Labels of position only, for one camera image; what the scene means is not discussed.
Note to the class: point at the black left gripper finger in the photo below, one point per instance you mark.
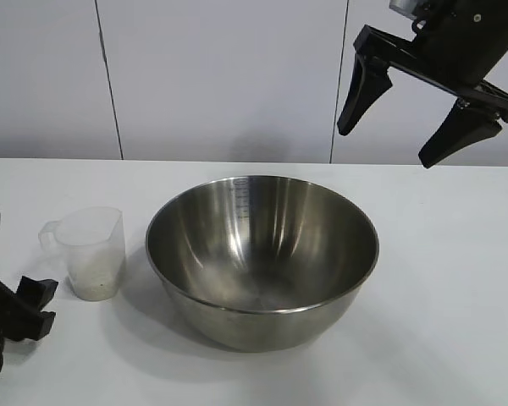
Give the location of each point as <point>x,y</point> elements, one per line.
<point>44,325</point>
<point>38,292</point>

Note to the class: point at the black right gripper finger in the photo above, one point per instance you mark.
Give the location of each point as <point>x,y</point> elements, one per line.
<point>461,135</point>
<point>364,93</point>

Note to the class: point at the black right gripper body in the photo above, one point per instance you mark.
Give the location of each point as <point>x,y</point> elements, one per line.
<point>465,38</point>

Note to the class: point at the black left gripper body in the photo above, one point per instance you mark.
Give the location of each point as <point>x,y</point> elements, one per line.
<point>4,308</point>

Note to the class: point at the white rice grains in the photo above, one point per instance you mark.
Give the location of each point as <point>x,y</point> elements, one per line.
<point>95,285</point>

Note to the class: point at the clear plastic measuring cup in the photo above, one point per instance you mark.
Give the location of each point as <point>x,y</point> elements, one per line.
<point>95,237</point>

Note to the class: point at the stainless steel mixing bowl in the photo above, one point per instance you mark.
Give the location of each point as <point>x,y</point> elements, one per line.
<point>258,254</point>

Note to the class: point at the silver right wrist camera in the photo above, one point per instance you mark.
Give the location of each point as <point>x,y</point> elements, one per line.
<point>400,4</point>

